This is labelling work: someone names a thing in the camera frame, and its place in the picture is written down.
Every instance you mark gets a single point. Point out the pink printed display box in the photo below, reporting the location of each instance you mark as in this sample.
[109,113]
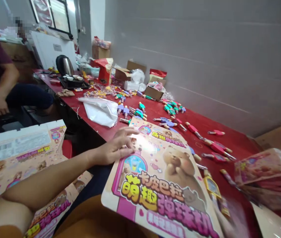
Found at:
[264,167]

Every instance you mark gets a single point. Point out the pile of wrapped candies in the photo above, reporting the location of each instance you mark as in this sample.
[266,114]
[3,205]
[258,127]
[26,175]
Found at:
[101,92]

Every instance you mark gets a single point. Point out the steel electric kettle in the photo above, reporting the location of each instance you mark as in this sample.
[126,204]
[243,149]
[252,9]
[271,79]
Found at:
[65,65]

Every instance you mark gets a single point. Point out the person's legs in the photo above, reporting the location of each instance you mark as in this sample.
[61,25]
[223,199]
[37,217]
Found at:
[100,218]

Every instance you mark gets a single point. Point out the person's left hand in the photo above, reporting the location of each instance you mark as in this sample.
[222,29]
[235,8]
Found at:
[110,151]

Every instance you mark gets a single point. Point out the open brown cardboard box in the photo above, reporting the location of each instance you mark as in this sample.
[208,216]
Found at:
[126,72]

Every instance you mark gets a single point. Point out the black framed window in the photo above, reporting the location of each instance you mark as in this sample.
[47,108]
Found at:
[53,15]

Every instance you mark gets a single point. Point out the white cabinet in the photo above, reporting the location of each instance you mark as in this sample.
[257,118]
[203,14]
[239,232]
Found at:
[52,50]

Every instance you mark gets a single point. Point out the large brown carton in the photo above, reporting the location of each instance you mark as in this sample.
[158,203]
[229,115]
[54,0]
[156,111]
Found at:
[280,138]

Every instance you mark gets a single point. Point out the person's left fingers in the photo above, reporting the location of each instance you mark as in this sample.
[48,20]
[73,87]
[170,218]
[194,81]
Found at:
[128,138]

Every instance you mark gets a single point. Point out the black tray with tea cups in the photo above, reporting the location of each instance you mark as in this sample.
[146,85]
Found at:
[73,82]

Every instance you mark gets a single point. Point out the brown crumpled cloth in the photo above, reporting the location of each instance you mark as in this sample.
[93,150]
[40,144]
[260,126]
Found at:
[65,93]

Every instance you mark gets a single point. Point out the clear plastic bag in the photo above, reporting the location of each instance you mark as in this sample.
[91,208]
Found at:
[100,111]

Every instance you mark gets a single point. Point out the cardboard box with pink goods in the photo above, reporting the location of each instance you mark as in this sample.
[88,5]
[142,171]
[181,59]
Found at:
[100,49]

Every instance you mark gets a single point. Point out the small cardboard box with packets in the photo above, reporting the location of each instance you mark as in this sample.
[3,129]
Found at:
[155,92]

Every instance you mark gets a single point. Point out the white plastic bag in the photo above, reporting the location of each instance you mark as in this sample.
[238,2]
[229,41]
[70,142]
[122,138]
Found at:
[138,76]

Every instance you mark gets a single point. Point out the yellow plastic toy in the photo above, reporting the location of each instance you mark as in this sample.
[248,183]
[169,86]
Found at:
[212,186]

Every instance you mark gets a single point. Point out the red snack bag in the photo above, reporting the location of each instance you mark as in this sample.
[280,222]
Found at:
[104,71]

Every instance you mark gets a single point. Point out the stack of printed flat cartons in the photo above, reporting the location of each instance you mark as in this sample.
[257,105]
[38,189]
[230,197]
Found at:
[23,153]

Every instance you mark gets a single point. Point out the bear print cardboard sheet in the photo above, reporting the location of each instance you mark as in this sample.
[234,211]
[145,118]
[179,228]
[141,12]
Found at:
[155,188]

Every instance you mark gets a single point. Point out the scatter of colourful candy toys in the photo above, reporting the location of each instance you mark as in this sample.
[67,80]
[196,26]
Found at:
[172,109]

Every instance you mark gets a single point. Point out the red packet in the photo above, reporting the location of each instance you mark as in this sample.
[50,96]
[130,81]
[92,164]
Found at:
[158,73]

